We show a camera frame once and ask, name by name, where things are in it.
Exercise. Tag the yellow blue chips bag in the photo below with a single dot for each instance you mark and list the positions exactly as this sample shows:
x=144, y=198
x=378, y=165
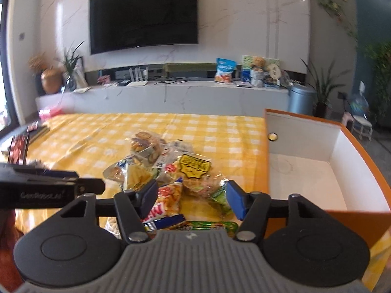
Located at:
x=129, y=173

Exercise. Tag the green candy packet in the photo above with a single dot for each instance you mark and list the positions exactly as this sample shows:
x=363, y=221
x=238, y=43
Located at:
x=230, y=227

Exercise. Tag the orange chips bag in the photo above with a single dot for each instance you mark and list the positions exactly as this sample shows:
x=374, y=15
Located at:
x=168, y=202

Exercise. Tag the orange cardboard box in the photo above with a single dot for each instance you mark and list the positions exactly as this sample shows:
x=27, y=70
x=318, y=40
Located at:
x=325, y=163

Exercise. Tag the yellow label peanut snack bag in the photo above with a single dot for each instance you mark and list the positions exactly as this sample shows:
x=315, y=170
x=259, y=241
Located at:
x=198, y=174

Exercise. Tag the green plant in vase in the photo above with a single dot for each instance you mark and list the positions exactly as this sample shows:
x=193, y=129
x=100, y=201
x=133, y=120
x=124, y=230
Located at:
x=69, y=61

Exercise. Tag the red patterned box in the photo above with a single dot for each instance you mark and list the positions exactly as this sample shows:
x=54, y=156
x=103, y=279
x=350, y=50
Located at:
x=18, y=148

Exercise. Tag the orange round vase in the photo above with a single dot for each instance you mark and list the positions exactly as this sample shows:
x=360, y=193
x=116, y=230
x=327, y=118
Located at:
x=51, y=80

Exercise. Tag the black wall television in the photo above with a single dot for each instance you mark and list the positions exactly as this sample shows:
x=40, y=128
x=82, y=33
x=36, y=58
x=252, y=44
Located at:
x=123, y=24

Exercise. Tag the hanging ivy plant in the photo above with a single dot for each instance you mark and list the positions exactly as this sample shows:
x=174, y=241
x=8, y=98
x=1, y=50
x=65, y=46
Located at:
x=378, y=53

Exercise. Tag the water dispenser bottle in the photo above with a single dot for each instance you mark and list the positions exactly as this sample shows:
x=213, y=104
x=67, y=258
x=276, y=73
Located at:
x=359, y=104

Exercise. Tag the green snack packet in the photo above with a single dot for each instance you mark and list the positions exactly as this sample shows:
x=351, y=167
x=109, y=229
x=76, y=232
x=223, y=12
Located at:
x=219, y=200

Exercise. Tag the white marble tv console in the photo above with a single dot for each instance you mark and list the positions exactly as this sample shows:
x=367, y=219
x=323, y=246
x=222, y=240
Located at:
x=180, y=97

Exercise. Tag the teddy bear toy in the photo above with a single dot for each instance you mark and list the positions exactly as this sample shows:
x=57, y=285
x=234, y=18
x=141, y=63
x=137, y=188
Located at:
x=257, y=73

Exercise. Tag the white stool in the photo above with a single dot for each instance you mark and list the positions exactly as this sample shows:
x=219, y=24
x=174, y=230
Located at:
x=358, y=124

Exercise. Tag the white wifi router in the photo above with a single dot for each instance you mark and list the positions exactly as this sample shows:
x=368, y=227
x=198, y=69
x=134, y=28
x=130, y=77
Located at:
x=138, y=77

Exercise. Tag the white spicy strip packet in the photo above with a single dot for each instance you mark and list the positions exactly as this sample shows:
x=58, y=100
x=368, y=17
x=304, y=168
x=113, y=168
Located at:
x=171, y=152

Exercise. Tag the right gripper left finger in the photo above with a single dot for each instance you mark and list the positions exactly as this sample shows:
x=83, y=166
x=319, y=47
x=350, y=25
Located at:
x=131, y=208

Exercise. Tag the cookie snack bag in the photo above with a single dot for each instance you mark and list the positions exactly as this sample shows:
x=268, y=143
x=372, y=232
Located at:
x=146, y=147

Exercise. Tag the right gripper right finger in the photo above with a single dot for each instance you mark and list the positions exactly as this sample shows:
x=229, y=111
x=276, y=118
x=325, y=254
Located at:
x=251, y=209

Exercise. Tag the potted green floor plant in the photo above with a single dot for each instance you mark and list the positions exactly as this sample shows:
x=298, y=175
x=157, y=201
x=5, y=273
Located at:
x=324, y=83

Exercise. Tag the yellow checkered tablecloth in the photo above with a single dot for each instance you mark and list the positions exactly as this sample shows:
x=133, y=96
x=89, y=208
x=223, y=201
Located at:
x=88, y=144

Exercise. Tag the grey metal trash can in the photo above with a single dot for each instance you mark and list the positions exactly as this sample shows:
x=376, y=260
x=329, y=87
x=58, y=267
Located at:
x=301, y=99

